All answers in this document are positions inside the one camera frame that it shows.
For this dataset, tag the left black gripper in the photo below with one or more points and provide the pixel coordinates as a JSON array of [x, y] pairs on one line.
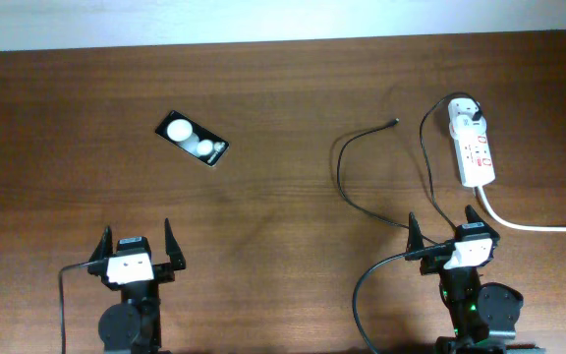
[[165, 271]]

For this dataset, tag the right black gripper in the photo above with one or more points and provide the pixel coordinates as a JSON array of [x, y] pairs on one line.
[[431, 263]]

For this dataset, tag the black smartphone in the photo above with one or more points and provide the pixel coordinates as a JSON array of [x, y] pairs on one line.
[[192, 138]]

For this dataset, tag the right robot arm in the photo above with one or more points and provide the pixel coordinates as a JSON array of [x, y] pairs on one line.
[[483, 315]]

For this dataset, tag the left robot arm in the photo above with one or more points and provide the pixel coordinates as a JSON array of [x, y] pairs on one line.
[[134, 324]]

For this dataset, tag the white USB charger plug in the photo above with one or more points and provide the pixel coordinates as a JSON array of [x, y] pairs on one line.
[[464, 106]]

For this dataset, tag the white power strip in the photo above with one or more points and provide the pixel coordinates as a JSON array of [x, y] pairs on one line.
[[472, 151]]

